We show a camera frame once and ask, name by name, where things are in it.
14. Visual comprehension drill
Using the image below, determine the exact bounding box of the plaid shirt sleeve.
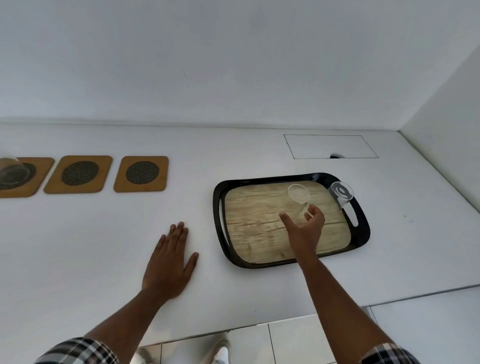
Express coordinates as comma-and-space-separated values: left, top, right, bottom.
359, 343, 424, 364
33, 336, 121, 364

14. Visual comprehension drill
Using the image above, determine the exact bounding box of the person's right forearm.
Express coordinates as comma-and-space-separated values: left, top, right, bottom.
297, 250, 396, 355

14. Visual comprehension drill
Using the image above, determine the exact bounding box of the clear drinking glass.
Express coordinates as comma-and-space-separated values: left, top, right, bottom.
327, 181, 355, 209
287, 183, 313, 219
0, 157, 33, 190

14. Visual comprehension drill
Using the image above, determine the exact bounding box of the square cork coaster mesh centre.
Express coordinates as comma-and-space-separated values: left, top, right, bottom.
113, 156, 169, 194
0, 157, 56, 199
43, 155, 113, 194

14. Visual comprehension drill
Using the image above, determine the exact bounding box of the plaid left shirt sleeve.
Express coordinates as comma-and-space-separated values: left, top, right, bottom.
33, 336, 121, 364

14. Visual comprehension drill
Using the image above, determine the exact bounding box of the white table cable hatch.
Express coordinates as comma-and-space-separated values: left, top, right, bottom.
283, 134, 379, 160

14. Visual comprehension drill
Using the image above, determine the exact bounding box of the plaid right shirt sleeve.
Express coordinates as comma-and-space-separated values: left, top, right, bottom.
359, 343, 424, 364

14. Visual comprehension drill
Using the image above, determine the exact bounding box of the person's right hand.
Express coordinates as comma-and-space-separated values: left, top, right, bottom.
280, 204, 326, 261

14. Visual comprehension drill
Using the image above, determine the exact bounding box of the person's left forearm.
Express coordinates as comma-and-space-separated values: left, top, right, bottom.
83, 289, 170, 347

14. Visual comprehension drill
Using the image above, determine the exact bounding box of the person's white right shoe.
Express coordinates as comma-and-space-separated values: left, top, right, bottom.
214, 338, 232, 364

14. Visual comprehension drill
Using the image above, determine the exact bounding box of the black tray with wood print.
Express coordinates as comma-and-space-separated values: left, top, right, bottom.
212, 172, 371, 269

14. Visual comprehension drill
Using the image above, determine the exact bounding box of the person's left hand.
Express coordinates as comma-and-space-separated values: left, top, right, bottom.
141, 222, 199, 300

